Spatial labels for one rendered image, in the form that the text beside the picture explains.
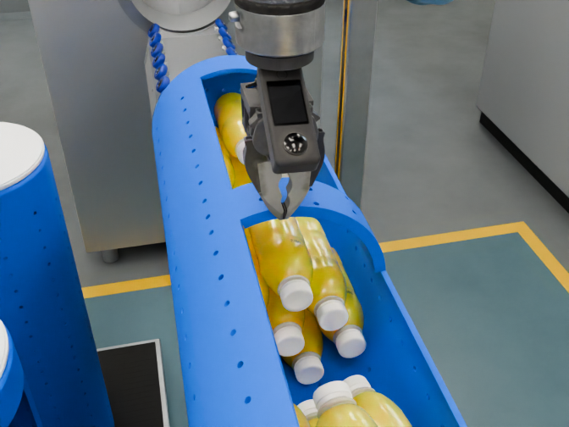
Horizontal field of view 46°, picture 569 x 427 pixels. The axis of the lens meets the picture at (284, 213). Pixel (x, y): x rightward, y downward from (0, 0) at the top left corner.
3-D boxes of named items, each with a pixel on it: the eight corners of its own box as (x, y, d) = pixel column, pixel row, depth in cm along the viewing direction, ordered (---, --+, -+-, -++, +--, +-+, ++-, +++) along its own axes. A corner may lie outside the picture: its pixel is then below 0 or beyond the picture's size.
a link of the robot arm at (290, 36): (336, 11, 63) (235, 19, 61) (334, 60, 66) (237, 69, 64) (312, -18, 70) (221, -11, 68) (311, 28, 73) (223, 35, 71)
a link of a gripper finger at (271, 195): (274, 196, 83) (273, 131, 78) (285, 224, 79) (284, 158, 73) (251, 199, 83) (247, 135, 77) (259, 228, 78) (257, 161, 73)
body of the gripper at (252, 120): (302, 122, 80) (303, 24, 73) (321, 158, 73) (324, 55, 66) (240, 129, 79) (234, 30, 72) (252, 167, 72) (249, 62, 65)
